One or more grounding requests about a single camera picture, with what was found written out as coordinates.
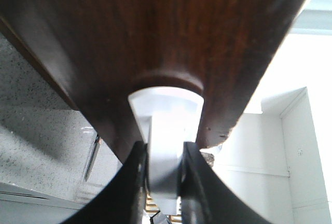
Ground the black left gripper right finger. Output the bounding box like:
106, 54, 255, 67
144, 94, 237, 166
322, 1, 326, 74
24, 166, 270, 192
181, 142, 269, 224

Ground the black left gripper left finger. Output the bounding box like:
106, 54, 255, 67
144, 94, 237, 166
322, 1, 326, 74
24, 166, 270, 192
63, 141, 147, 223

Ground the white drawer handle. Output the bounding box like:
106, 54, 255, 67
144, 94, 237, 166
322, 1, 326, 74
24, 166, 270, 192
128, 87, 204, 215

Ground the dark wooden drawer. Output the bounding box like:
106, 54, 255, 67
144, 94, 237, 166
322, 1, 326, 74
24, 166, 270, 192
1, 0, 305, 161

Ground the white cabinet door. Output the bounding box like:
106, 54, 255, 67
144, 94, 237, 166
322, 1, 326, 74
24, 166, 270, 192
213, 88, 331, 223

